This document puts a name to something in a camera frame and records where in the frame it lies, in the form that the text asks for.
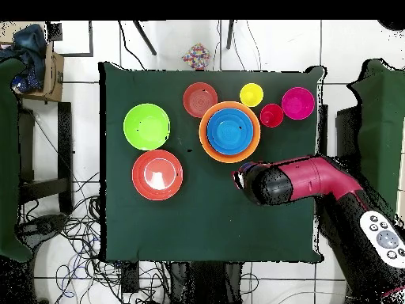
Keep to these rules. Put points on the large orange bowl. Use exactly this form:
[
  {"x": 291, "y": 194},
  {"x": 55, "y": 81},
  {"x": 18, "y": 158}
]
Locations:
[{"x": 221, "y": 159}]

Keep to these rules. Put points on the large blue bowl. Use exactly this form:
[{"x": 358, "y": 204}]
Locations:
[{"x": 215, "y": 146}]

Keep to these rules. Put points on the pink bowl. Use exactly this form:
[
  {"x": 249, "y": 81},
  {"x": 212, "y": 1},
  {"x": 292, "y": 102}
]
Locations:
[{"x": 298, "y": 103}]

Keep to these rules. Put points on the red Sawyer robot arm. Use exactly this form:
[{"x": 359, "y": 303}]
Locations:
[{"x": 316, "y": 177}]

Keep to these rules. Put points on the dark green tablecloth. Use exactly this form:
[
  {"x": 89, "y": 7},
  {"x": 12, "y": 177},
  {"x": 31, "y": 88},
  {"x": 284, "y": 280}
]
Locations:
[{"x": 190, "y": 221}]

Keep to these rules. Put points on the red cup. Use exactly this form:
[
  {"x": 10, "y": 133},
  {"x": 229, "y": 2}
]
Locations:
[{"x": 271, "y": 115}]

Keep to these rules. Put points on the wide red bowl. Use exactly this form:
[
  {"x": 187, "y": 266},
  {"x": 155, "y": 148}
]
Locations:
[{"x": 157, "y": 175}]

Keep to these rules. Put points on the yellow cup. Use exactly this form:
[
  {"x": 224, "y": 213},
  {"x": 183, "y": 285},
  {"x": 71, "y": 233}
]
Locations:
[{"x": 251, "y": 95}]

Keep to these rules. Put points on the small red bowl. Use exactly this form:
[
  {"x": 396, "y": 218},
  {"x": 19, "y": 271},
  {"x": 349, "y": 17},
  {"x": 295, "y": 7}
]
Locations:
[{"x": 200, "y": 100}]

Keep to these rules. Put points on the green bowl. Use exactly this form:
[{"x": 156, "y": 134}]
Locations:
[{"x": 146, "y": 126}]

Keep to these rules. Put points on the colourful patterned box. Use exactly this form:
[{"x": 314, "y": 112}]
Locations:
[{"x": 196, "y": 57}]

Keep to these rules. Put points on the black tripod leg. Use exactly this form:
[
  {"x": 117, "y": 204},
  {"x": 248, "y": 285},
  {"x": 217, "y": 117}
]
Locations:
[
  {"x": 230, "y": 34},
  {"x": 145, "y": 38}
]

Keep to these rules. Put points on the black floor box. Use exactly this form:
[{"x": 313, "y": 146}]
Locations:
[{"x": 130, "y": 277}]

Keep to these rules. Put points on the green cloth covered table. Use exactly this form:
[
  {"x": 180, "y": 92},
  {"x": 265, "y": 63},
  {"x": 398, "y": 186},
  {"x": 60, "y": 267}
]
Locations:
[
  {"x": 8, "y": 158},
  {"x": 383, "y": 110}
]

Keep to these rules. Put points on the black caster base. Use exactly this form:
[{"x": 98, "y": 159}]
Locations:
[{"x": 44, "y": 224}]

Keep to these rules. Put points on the cardboard box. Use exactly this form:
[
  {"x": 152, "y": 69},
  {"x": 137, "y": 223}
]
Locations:
[{"x": 53, "y": 79}]

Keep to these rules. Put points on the blue cloth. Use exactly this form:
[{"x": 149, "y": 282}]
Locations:
[{"x": 30, "y": 41}]

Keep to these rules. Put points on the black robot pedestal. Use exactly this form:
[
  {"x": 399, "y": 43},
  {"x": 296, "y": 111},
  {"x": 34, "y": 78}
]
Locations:
[{"x": 205, "y": 285}]

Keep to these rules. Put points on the black stool frame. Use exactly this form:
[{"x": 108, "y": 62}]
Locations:
[{"x": 65, "y": 142}]

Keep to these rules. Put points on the black floor frame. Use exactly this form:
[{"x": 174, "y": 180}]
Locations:
[{"x": 90, "y": 38}]

